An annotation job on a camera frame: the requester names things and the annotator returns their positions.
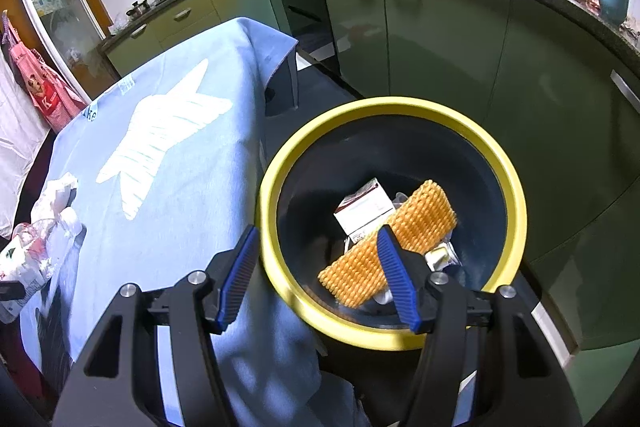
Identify dark bin with yellow rim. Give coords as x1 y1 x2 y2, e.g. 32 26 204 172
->
255 97 528 353

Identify green kitchen base cabinets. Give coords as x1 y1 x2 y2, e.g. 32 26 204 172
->
100 0 640 427

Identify blue printed tablecloth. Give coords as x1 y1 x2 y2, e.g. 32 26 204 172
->
17 17 361 427

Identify red and white milk carton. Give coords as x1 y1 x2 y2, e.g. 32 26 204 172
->
333 178 396 245

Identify white cloth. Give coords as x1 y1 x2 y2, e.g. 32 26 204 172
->
0 57 53 238

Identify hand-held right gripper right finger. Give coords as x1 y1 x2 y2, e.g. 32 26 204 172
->
376 224 586 427

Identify crushed clear plastic bottle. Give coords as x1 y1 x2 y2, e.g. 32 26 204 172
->
0 218 66 323

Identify white snack packet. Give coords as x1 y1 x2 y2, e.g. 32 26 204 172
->
425 239 461 272

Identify glass sliding door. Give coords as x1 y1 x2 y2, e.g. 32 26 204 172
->
12 0 118 100

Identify white crumpled tissue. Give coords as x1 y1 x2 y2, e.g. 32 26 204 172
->
31 172 83 238

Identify red checked apron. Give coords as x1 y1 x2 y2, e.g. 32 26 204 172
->
0 12 88 130

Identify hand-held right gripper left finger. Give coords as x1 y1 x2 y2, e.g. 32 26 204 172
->
50 224 262 427

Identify grey table leg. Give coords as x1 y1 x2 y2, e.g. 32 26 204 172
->
264 42 301 118

